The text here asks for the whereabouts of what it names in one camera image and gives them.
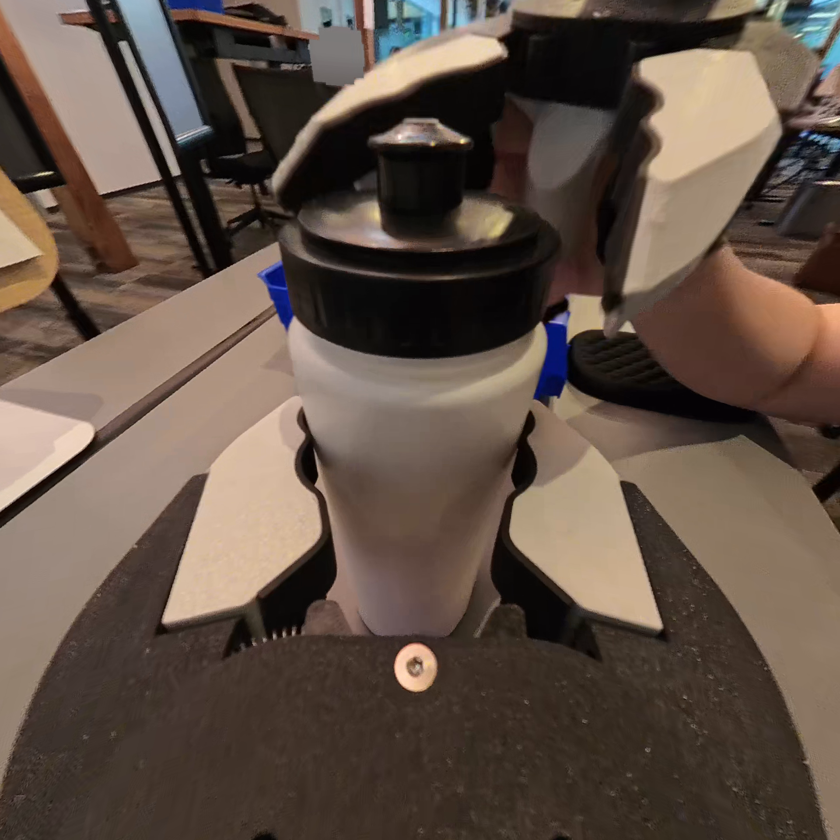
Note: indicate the black mesh office chair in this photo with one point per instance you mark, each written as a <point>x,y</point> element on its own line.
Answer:
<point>282,111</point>

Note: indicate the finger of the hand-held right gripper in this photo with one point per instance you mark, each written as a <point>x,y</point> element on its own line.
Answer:
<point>709,164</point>
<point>367,92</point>

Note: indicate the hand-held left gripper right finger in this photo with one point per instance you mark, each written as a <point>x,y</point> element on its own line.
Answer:
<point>577,531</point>

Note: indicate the person's right forearm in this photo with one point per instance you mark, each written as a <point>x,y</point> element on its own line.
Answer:
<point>823,394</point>

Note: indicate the blue plastic storage bin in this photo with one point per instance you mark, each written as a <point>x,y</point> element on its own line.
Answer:
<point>550,354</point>

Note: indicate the instruction sheet on stand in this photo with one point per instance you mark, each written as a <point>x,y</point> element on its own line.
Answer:
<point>33,453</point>

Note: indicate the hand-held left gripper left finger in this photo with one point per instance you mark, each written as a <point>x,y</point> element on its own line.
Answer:
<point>256,525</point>

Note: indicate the white plastic bottle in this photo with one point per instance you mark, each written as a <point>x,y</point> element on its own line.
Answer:
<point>420,459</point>

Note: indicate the black bottle lid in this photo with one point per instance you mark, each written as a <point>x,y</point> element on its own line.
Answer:
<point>420,302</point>

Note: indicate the wooden table leg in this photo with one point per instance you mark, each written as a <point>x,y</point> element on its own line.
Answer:
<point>79,197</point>

